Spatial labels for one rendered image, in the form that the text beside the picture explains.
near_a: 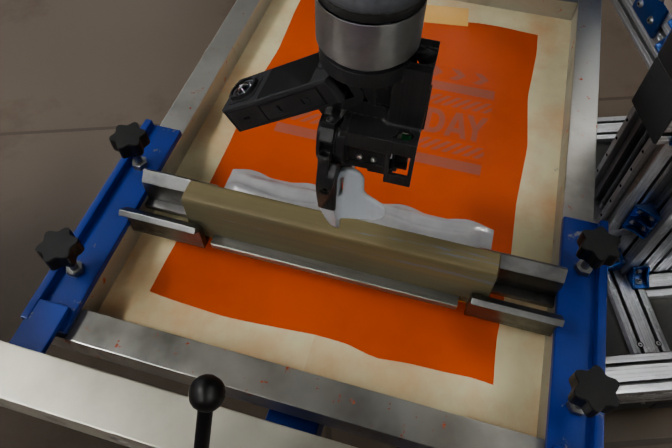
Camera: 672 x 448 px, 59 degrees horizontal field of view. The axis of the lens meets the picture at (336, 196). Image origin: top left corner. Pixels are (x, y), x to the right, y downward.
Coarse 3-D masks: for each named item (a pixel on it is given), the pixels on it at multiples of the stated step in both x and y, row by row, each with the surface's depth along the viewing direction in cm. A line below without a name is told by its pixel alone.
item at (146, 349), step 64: (256, 0) 98; (512, 0) 101; (576, 0) 98; (576, 64) 89; (192, 128) 84; (576, 128) 82; (576, 192) 76; (128, 256) 74; (256, 384) 61; (320, 384) 61
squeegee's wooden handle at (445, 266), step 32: (192, 192) 67; (224, 192) 67; (224, 224) 68; (256, 224) 66; (288, 224) 65; (320, 224) 64; (352, 224) 64; (320, 256) 68; (352, 256) 66; (384, 256) 64; (416, 256) 63; (448, 256) 62; (480, 256) 62; (448, 288) 66; (480, 288) 64
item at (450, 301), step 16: (224, 240) 71; (256, 256) 70; (272, 256) 70; (288, 256) 70; (320, 272) 68; (336, 272) 68; (352, 272) 68; (384, 288) 67; (400, 288) 67; (416, 288) 67; (448, 304) 66
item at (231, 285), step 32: (288, 32) 99; (256, 128) 87; (224, 160) 83; (256, 160) 83; (288, 160) 83; (192, 256) 74; (224, 256) 74; (160, 288) 72; (192, 288) 72; (224, 288) 72; (256, 288) 72; (288, 288) 72; (320, 288) 72; (256, 320) 69; (288, 320) 69
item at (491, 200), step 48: (480, 48) 97; (528, 48) 97; (384, 192) 80; (432, 192) 80; (480, 192) 80; (336, 288) 72; (336, 336) 68; (384, 336) 68; (432, 336) 68; (480, 336) 68
